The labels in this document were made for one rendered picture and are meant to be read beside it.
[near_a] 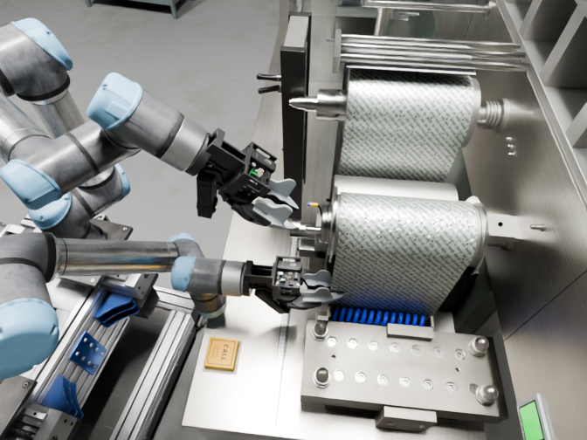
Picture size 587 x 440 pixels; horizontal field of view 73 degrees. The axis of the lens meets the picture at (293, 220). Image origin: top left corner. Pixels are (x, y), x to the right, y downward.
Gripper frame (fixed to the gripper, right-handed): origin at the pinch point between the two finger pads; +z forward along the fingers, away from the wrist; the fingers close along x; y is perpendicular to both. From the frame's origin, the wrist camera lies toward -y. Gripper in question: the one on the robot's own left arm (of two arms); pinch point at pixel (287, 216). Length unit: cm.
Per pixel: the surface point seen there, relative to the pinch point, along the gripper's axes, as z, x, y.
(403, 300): 32.4, -4.0, 0.2
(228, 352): 13.7, -13.6, -36.6
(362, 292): 24.1, -4.0, -3.9
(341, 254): 10.8, -4.0, 2.9
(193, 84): 6, 220, -164
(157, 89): -14, 210, -181
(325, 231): 6.9, -0.9, 2.6
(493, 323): 82, 9, -5
